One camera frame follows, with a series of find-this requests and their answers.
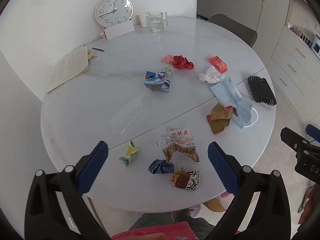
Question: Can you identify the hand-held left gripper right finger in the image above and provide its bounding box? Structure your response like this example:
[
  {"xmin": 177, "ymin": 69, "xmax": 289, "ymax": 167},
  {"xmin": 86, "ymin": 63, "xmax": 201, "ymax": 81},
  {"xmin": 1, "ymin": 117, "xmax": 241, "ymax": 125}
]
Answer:
[{"xmin": 205, "ymin": 141, "xmax": 292, "ymax": 240}]

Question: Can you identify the open paper notebook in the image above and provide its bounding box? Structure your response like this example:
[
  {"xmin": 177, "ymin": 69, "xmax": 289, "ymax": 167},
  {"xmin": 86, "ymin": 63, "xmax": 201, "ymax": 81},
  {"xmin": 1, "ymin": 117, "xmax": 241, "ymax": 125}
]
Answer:
[{"xmin": 47, "ymin": 44, "xmax": 90, "ymax": 93}]

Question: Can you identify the brown black white wrapper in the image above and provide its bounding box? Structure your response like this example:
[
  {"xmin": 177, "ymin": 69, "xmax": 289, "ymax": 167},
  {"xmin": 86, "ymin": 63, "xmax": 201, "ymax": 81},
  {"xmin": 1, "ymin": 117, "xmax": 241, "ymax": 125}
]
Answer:
[{"xmin": 171, "ymin": 167, "xmax": 201, "ymax": 190}]

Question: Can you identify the red flat packet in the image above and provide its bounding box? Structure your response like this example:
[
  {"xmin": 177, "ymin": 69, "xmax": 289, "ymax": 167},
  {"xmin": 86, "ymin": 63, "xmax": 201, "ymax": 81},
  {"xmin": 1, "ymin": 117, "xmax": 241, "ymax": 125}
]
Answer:
[{"xmin": 208, "ymin": 56, "xmax": 228, "ymax": 73}]

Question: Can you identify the grey dining chair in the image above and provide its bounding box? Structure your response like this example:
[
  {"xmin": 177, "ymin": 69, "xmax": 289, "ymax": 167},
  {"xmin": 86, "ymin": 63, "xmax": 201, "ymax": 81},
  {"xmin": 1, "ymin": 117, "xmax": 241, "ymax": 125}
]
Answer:
[{"xmin": 207, "ymin": 14, "xmax": 258, "ymax": 48}]

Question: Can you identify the white mug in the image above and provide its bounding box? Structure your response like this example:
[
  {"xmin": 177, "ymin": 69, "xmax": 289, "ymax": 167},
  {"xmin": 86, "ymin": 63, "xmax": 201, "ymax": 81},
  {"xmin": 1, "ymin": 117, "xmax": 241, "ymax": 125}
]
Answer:
[{"xmin": 137, "ymin": 12, "xmax": 150, "ymax": 28}]

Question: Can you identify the white countertop oven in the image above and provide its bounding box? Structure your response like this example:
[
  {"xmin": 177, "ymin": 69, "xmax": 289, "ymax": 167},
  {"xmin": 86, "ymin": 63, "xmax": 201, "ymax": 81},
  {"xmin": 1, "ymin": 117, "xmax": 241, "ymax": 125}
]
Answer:
[{"xmin": 311, "ymin": 34, "xmax": 320, "ymax": 53}]

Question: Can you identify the clear glass mug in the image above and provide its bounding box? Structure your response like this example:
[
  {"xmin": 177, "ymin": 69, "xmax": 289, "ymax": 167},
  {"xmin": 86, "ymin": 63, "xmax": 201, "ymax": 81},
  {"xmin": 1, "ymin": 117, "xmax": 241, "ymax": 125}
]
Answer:
[{"xmin": 149, "ymin": 11, "xmax": 168, "ymax": 32}]

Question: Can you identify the tall white cabinet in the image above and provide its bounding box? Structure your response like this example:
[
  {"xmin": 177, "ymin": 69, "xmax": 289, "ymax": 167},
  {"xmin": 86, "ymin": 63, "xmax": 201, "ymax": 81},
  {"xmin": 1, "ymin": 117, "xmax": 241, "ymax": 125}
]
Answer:
[{"xmin": 196, "ymin": 0, "xmax": 292, "ymax": 63}]

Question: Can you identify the person's right hand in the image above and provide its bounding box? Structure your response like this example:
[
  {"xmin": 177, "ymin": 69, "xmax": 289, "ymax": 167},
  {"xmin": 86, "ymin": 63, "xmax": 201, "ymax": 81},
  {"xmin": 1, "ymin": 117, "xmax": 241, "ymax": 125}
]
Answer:
[{"xmin": 300, "ymin": 184, "xmax": 320, "ymax": 224}]

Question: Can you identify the black foam net sleeve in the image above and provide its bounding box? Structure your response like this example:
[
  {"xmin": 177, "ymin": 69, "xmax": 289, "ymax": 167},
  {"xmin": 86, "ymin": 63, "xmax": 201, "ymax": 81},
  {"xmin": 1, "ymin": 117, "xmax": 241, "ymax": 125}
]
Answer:
[{"xmin": 247, "ymin": 75, "xmax": 277, "ymax": 107}]

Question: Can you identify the yellow blue paper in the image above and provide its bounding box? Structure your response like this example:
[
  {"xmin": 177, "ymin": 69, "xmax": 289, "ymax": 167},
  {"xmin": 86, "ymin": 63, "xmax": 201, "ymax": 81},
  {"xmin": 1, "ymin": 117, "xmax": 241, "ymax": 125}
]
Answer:
[{"xmin": 119, "ymin": 140, "xmax": 140, "ymax": 167}]

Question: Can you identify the red floral cloth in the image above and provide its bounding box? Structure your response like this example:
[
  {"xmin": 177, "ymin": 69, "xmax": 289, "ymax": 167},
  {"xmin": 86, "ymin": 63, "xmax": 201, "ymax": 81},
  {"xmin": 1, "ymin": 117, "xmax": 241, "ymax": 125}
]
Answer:
[{"xmin": 111, "ymin": 221, "xmax": 199, "ymax": 240}]

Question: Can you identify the white crumpled tissue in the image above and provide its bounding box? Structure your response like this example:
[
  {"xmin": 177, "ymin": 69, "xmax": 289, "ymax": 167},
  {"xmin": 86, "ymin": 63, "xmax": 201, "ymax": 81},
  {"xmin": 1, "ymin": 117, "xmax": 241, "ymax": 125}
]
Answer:
[{"xmin": 199, "ymin": 66, "xmax": 225, "ymax": 84}]

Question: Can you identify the red paper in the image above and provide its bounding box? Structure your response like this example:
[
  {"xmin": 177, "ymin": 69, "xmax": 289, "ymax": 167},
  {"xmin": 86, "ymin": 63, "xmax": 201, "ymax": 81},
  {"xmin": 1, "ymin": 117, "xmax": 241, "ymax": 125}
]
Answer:
[{"xmin": 172, "ymin": 54, "xmax": 195, "ymax": 69}]

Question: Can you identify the yellow curved object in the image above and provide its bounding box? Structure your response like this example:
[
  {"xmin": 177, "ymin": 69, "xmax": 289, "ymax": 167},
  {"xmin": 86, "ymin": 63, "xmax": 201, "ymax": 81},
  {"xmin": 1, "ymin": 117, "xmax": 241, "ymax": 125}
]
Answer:
[{"xmin": 202, "ymin": 197, "xmax": 227, "ymax": 213}]

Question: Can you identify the white folded card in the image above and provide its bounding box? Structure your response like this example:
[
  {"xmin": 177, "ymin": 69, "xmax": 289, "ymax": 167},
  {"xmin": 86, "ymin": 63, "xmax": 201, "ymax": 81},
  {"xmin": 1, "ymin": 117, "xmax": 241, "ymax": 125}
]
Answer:
[{"xmin": 104, "ymin": 20, "xmax": 135, "ymax": 40}]

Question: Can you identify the white drawer cabinet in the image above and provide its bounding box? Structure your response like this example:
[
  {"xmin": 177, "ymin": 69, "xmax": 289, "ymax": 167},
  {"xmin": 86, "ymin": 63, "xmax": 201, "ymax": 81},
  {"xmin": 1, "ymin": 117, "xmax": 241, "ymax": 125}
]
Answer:
[{"xmin": 265, "ymin": 25, "xmax": 320, "ymax": 107}]

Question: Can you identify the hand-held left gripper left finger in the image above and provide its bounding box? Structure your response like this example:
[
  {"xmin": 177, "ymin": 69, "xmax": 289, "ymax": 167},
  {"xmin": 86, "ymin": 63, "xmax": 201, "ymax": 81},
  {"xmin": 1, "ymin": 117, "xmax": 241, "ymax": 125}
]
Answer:
[{"xmin": 24, "ymin": 141, "xmax": 112, "ymax": 240}]

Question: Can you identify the purple fuzzy cloth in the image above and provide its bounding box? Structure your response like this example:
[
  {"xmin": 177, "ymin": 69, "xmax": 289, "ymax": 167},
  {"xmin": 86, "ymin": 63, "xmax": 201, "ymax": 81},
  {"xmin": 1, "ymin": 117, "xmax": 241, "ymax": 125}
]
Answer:
[{"xmin": 184, "ymin": 204, "xmax": 202, "ymax": 218}]

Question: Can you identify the dark blue paper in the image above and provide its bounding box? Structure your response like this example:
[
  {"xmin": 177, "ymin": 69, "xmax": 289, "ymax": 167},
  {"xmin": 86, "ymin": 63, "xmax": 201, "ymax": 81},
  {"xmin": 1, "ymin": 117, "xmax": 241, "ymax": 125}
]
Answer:
[{"xmin": 148, "ymin": 159, "xmax": 175, "ymax": 175}]

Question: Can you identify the clear brown food bag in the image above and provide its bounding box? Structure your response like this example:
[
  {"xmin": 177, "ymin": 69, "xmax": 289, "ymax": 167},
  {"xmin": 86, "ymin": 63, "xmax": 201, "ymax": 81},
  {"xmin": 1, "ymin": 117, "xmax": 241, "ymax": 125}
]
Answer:
[{"xmin": 156, "ymin": 125, "xmax": 200, "ymax": 163}]

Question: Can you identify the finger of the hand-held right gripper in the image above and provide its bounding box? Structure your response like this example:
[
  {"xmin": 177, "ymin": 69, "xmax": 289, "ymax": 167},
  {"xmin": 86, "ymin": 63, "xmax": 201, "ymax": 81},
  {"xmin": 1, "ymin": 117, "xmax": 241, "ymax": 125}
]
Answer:
[
  {"xmin": 280, "ymin": 127, "xmax": 316, "ymax": 155},
  {"xmin": 305, "ymin": 124, "xmax": 320, "ymax": 143}
]

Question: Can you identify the blue white crushed carton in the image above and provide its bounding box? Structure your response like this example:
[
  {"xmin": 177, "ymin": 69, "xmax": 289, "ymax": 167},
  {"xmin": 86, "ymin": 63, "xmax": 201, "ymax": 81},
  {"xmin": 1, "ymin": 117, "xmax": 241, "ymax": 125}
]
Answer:
[{"xmin": 144, "ymin": 71, "xmax": 170, "ymax": 92}]

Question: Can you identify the round white wall clock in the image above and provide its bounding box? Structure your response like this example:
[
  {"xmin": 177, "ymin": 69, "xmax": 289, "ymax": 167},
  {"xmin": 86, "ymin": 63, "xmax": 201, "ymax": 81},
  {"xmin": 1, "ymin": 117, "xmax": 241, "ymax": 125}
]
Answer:
[{"xmin": 94, "ymin": 0, "xmax": 134, "ymax": 28}]

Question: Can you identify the blue face mask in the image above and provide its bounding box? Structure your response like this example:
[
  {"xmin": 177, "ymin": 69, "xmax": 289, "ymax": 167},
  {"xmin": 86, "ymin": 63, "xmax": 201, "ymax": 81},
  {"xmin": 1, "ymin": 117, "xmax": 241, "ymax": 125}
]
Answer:
[{"xmin": 210, "ymin": 77, "xmax": 258, "ymax": 130}]

